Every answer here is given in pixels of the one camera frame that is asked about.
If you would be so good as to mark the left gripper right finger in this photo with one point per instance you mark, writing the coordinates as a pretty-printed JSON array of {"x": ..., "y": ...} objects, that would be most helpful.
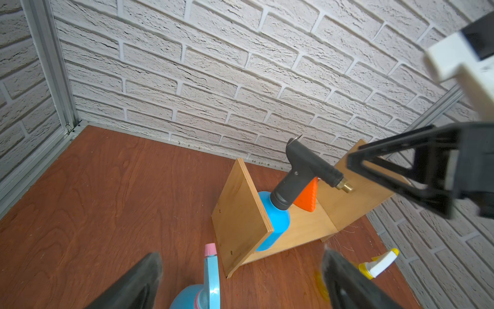
[{"x": 348, "y": 288}]

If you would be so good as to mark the wooden shelf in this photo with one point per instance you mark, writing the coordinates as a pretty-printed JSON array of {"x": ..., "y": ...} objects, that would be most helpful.
[{"x": 241, "y": 223}]

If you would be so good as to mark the blue pressure sprayer grey handle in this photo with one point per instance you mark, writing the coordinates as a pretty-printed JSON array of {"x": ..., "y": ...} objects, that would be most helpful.
[{"x": 306, "y": 166}]

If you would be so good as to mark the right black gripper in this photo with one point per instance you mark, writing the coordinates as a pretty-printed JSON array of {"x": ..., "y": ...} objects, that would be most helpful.
[{"x": 452, "y": 162}]

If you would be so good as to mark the yellow transparent spray bottle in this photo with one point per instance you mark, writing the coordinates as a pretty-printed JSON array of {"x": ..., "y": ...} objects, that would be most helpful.
[{"x": 370, "y": 269}]

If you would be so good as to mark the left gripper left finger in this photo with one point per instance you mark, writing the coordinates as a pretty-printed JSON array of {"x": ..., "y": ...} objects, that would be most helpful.
[{"x": 137, "y": 288}]

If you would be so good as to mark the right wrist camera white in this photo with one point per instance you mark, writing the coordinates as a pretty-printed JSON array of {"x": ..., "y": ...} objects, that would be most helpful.
[{"x": 467, "y": 57}]

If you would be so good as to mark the light blue egg spray bottle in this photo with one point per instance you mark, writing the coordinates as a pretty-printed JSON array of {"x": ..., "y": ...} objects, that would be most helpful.
[{"x": 207, "y": 294}]

